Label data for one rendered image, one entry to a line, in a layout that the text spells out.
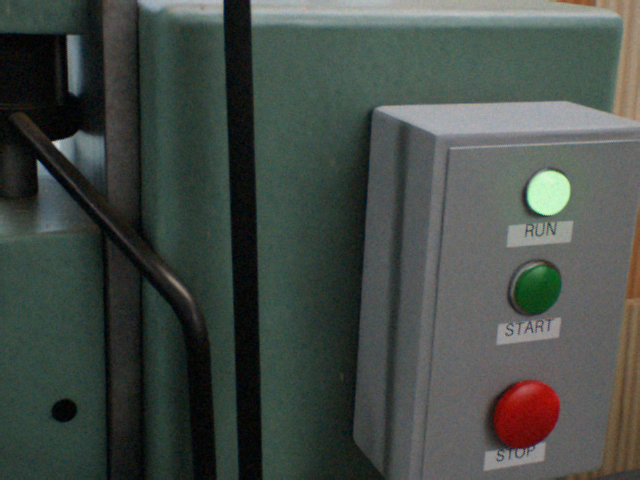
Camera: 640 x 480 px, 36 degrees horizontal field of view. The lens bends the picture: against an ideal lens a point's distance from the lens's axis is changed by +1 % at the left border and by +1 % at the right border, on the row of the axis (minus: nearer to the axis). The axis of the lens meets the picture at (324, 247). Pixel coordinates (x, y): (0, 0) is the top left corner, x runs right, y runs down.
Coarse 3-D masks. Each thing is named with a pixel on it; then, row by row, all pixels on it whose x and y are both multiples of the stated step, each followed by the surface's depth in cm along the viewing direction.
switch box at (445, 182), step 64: (384, 128) 41; (448, 128) 38; (512, 128) 38; (576, 128) 39; (384, 192) 41; (448, 192) 38; (512, 192) 39; (576, 192) 40; (384, 256) 42; (448, 256) 38; (512, 256) 40; (576, 256) 41; (384, 320) 42; (448, 320) 39; (512, 320) 41; (576, 320) 42; (384, 384) 43; (448, 384) 40; (512, 384) 42; (576, 384) 43; (384, 448) 43; (448, 448) 41; (576, 448) 44
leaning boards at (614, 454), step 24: (552, 0) 186; (576, 0) 188; (600, 0) 188; (624, 0) 189; (624, 24) 191; (624, 48) 192; (624, 72) 193; (624, 96) 194; (624, 312) 185; (624, 336) 187; (624, 360) 188; (624, 384) 189; (624, 408) 191; (624, 432) 192; (624, 456) 194
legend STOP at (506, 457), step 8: (512, 448) 43; (528, 448) 43; (536, 448) 43; (544, 448) 43; (488, 456) 42; (496, 456) 42; (504, 456) 43; (512, 456) 43; (520, 456) 43; (528, 456) 43; (536, 456) 43; (488, 464) 42; (496, 464) 43; (504, 464) 43; (512, 464) 43; (520, 464) 43
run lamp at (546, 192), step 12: (552, 168) 39; (528, 180) 39; (540, 180) 38; (552, 180) 38; (564, 180) 39; (528, 192) 39; (540, 192) 38; (552, 192) 39; (564, 192) 39; (528, 204) 39; (540, 204) 39; (552, 204) 39; (564, 204) 39; (540, 216) 39
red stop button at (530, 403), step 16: (528, 384) 41; (544, 384) 41; (512, 400) 41; (528, 400) 41; (544, 400) 41; (496, 416) 41; (512, 416) 41; (528, 416) 41; (544, 416) 41; (496, 432) 41; (512, 432) 41; (528, 432) 41; (544, 432) 42
